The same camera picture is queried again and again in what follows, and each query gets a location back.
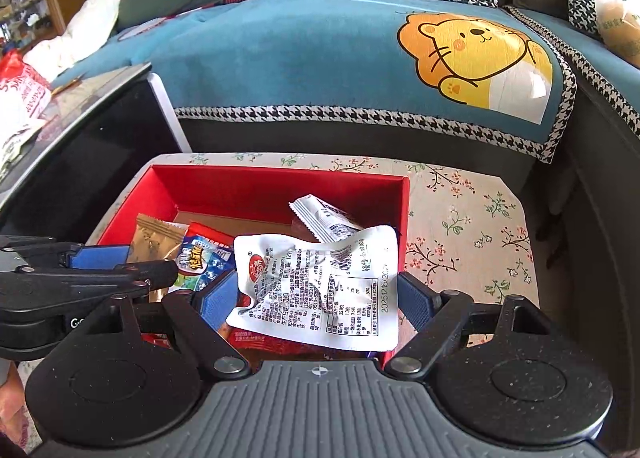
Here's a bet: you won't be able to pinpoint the person's left hand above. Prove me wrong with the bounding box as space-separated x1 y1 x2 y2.
0 364 28 448

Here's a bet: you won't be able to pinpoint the blue sausage packet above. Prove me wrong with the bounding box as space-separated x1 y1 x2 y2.
168 235 232 292

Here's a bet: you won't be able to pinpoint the blue lion sofa cover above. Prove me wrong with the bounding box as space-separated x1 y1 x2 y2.
58 0 577 163

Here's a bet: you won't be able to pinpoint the red Trolli gummy packet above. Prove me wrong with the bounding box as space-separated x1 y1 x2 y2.
216 322 342 360

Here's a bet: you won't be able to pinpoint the white snack packet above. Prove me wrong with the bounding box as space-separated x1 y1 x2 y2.
226 225 399 352

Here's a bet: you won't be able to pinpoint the red white plastic bag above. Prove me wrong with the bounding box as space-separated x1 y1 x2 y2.
0 50 51 140

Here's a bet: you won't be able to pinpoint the white cloth on sofa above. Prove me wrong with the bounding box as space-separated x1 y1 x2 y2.
23 0 120 82

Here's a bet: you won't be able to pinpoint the red cardboard box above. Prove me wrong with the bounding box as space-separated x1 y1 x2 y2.
95 163 412 369

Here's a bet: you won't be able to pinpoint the white Kaprons wafer packet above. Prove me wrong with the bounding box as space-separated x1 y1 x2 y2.
290 195 363 244

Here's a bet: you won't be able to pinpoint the red crown snack packet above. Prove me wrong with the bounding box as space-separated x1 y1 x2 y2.
186 222 234 248

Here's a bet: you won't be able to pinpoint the floral tablecloth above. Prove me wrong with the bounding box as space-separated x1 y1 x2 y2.
19 151 542 439

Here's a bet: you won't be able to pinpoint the white plastic bag on sofa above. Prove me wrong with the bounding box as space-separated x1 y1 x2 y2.
594 0 640 68

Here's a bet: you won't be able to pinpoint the gold brown snack packet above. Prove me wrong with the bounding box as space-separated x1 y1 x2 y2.
124 212 190 304

